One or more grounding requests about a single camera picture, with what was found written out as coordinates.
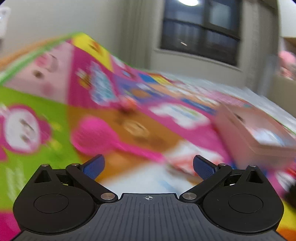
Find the white red notebook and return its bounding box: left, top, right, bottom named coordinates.
left=165, top=152, right=223, bottom=183

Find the pink plastic toy strainer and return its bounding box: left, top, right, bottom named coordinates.
left=70, top=116, right=165, bottom=163

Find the pink cardboard box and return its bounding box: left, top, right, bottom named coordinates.
left=214, top=104, right=295, bottom=169

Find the colourful cartoon play mat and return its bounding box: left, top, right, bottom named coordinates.
left=1, top=33, right=295, bottom=240

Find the beige headboard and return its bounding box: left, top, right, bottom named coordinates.
left=267, top=74, right=296, bottom=116

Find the pink rabbit plush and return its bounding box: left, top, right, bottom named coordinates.
left=278, top=51, right=295, bottom=80

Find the dark window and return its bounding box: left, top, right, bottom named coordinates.
left=159, top=0, right=242, bottom=66

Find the grey curtain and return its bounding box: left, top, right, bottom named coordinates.
left=119, top=1, right=165, bottom=69

